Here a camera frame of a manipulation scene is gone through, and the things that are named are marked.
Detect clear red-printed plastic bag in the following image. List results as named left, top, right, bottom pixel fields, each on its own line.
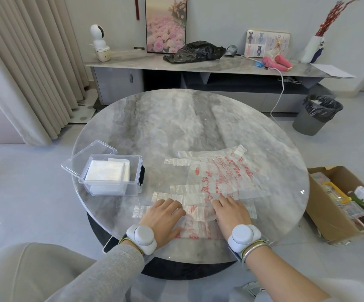
left=133, top=191, right=258, bottom=241
left=164, top=144, right=271, bottom=202

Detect clear box of colourful items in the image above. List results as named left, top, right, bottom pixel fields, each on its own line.
left=309, top=172, right=364, bottom=220

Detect clear plastic box lid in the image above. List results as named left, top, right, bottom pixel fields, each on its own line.
left=60, top=140, right=118, bottom=180

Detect bear-print board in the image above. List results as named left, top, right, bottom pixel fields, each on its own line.
left=244, top=29, right=291, bottom=58

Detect black bin liner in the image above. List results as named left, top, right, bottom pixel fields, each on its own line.
left=303, top=94, right=344, bottom=124

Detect person's right forearm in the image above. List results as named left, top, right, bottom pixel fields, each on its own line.
left=243, top=245, right=332, bottom=302

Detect white vase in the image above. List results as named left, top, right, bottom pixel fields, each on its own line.
left=299, top=35, right=326, bottom=64

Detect person's grey clothing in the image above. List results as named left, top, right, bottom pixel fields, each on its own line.
left=0, top=242, right=97, bottom=302

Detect white power cable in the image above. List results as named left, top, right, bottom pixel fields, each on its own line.
left=241, top=55, right=302, bottom=123

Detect grey marble-top console cabinet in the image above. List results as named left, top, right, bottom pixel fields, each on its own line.
left=84, top=48, right=356, bottom=114

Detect framed pink flower picture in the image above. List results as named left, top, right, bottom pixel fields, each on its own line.
left=145, top=0, right=188, bottom=54

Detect red decorative branches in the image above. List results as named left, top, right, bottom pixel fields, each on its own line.
left=315, top=0, right=362, bottom=37

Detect clear plastic storage box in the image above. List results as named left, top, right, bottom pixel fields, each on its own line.
left=78, top=154, right=146, bottom=197

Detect brown cardboard box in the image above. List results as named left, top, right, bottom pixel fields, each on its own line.
left=305, top=166, right=364, bottom=246

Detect white security camera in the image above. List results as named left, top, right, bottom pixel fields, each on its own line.
left=89, top=24, right=111, bottom=62

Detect stack of folded white bags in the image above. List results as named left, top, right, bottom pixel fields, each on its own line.
left=84, top=158, right=130, bottom=195

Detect black garbage bag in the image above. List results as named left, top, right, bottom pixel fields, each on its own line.
left=163, top=41, right=227, bottom=64

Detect dotted floor mat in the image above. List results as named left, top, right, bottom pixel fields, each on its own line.
left=69, top=89, right=98, bottom=124

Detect person's left hand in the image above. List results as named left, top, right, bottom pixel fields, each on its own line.
left=139, top=198, right=186, bottom=246

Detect black table base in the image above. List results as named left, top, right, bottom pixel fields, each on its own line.
left=87, top=213, right=237, bottom=281

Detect person's right hand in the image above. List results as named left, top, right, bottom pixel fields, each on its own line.
left=211, top=194, right=254, bottom=238

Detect white wrist tracker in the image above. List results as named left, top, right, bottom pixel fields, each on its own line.
left=227, top=224, right=262, bottom=253
left=119, top=224, right=158, bottom=256

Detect person's left forearm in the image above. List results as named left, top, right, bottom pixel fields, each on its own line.
left=45, top=243, right=145, bottom=302

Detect beige curtain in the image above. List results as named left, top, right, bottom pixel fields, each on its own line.
left=0, top=0, right=89, bottom=147

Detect silver bracelet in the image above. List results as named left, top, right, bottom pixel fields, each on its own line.
left=241, top=242, right=272, bottom=264

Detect grey trash bin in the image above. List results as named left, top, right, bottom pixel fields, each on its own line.
left=292, top=95, right=344, bottom=136

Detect pink hair dryer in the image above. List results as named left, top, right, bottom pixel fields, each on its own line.
left=262, top=56, right=293, bottom=72

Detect white paper sheet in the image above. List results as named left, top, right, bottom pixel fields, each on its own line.
left=309, top=63, right=356, bottom=79

